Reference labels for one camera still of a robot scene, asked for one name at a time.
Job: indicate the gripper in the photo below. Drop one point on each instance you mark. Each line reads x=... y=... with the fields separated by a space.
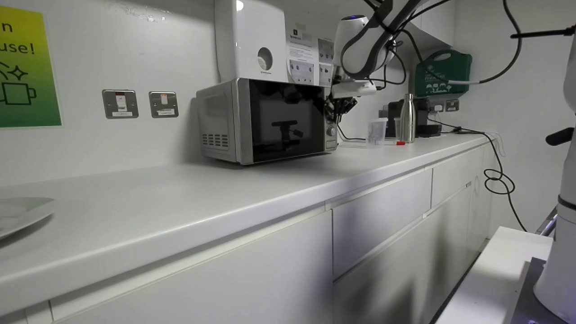
x=345 y=104

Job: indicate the microwave knob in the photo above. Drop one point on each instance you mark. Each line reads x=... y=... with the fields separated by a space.
x=331 y=131

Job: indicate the microwave door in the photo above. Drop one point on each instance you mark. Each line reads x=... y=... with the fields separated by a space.
x=283 y=121

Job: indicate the silver microwave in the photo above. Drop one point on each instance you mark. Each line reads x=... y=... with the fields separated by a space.
x=225 y=121

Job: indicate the clear plastic cup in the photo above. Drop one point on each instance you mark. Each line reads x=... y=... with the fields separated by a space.
x=376 y=131

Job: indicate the white instruction sheet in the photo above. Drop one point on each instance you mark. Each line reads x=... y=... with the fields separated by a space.
x=306 y=58

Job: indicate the red capped pen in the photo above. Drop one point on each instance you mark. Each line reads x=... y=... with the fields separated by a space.
x=395 y=142

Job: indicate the steel bottle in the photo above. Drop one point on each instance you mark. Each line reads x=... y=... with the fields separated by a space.
x=407 y=119

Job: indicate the black coffee machine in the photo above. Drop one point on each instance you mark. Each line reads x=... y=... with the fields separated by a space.
x=425 y=121

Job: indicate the green first aid box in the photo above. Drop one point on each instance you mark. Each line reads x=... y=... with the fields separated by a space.
x=450 y=72

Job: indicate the white drawer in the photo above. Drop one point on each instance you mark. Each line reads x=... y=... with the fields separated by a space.
x=382 y=216
x=456 y=173

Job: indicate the white paper towel dispenser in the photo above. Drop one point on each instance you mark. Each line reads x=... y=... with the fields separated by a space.
x=243 y=36

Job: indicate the white cabinet door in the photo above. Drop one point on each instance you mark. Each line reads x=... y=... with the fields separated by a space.
x=202 y=283
x=414 y=270

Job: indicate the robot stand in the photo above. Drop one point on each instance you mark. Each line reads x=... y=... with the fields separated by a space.
x=486 y=279

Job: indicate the green and yellow poster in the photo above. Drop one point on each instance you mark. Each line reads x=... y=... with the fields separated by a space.
x=27 y=76

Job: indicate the white plate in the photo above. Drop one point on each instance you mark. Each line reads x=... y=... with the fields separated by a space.
x=18 y=213

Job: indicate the wall socket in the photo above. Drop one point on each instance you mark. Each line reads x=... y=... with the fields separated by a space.
x=437 y=106
x=452 y=105

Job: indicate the metal wall switch plate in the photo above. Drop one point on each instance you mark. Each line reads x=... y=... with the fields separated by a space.
x=120 y=103
x=164 y=104

